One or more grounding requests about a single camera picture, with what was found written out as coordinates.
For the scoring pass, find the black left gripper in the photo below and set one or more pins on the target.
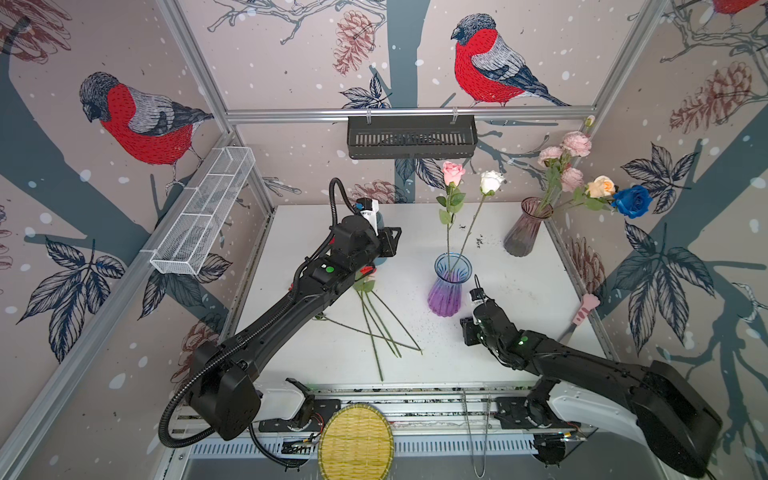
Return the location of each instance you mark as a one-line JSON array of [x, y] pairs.
[[388, 246]]

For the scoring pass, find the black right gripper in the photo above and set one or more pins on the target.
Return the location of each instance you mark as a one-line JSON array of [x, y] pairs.
[[466, 326]]

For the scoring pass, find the smoky pink glass vase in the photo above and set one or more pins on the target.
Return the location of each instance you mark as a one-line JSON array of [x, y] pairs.
[[520, 240]]

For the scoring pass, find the cream peach rose stem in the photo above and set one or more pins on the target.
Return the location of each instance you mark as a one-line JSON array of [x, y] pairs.
[[595, 195]]

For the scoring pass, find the pink carnation flower stem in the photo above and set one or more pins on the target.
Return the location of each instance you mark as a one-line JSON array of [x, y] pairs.
[[571, 180]]

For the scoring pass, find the blue rose flower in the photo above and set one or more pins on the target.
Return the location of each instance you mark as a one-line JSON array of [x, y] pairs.
[[633, 202]]

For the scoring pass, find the blue purple glass vase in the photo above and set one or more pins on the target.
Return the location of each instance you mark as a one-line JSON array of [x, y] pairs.
[[452, 271]]

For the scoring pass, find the pink rose flower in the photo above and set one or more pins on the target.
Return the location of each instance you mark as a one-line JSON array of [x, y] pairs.
[[453, 199]]

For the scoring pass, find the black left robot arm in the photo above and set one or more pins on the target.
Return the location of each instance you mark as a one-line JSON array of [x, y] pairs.
[[221, 386]]

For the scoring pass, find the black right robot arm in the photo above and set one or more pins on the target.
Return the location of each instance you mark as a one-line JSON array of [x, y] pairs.
[[652, 405]]

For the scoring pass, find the red rose flower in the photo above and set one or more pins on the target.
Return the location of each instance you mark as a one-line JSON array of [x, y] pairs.
[[381, 320]]

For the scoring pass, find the pink silicone spatula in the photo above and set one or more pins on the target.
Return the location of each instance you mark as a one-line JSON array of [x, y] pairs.
[[588, 304]]

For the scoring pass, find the yellow woven round mat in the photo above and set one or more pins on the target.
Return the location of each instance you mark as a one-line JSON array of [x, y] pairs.
[[357, 443]]

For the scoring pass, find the black hanging wire basket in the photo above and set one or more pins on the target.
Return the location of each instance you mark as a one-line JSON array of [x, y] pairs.
[[412, 137]]

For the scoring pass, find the white mesh wall shelf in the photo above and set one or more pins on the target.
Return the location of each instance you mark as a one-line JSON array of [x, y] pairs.
[[190, 239]]

